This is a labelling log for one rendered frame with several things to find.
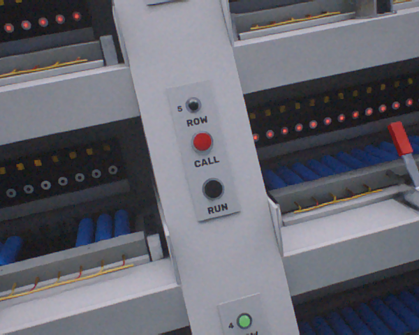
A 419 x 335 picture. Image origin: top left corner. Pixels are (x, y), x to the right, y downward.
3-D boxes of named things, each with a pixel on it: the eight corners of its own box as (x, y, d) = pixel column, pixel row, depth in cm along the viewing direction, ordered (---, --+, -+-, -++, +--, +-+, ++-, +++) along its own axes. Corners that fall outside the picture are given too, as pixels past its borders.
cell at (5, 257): (25, 248, 49) (12, 278, 43) (8, 251, 48) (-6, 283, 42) (19, 234, 48) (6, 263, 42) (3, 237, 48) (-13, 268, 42)
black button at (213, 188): (224, 195, 37) (220, 178, 37) (207, 199, 37) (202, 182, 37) (222, 195, 38) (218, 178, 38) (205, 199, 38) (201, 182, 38)
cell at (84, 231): (86, 215, 49) (83, 241, 43) (98, 225, 50) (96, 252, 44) (75, 225, 49) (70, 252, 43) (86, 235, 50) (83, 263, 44)
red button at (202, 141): (213, 148, 37) (209, 130, 37) (195, 152, 37) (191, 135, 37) (211, 149, 38) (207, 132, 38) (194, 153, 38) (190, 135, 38)
